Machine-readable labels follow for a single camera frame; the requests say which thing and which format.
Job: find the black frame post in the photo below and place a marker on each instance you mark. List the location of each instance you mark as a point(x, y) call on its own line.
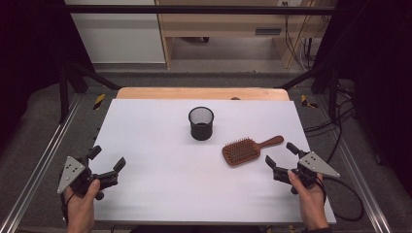
point(332, 97)
point(63, 97)

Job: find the white cabinet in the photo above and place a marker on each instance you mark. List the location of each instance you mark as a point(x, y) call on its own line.
point(120, 35)

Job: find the black horizontal frame bar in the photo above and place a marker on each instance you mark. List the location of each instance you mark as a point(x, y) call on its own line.
point(194, 9)

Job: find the brown wooden hairbrush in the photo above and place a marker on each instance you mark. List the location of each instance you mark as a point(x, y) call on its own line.
point(241, 151)

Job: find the light wooden table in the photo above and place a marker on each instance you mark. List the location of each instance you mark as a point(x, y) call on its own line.
point(181, 93)

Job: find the person's left hand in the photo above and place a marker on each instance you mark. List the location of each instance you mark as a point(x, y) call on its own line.
point(81, 207)

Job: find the black mesh pen holder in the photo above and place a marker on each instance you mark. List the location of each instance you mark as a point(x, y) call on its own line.
point(201, 124)

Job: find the person's right hand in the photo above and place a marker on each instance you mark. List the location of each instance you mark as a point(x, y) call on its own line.
point(309, 202)

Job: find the yellow black tape strip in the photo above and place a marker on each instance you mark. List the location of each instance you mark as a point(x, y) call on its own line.
point(307, 102)
point(99, 101)

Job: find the white table board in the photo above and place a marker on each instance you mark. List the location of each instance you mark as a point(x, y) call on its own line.
point(168, 181)

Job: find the black diagonal frame brace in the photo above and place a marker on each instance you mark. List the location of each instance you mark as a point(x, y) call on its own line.
point(97, 79)
point(301, 79)

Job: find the black caster wheel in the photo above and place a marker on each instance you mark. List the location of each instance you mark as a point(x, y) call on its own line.
point(206, 39)

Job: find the aluminium floor rail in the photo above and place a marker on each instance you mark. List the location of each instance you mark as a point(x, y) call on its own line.
point(42, 161)
point(359, 181)

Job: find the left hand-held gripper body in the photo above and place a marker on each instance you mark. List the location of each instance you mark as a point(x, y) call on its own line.
point(81, 176)

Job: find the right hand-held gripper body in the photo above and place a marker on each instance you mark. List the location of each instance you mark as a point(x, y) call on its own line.
point(311, 168)

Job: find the light wooden desk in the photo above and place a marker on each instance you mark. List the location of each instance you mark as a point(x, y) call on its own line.
point(226, 24)

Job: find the black curtain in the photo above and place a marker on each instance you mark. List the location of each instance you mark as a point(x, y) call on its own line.
point(29, 58)
point(379, 81)

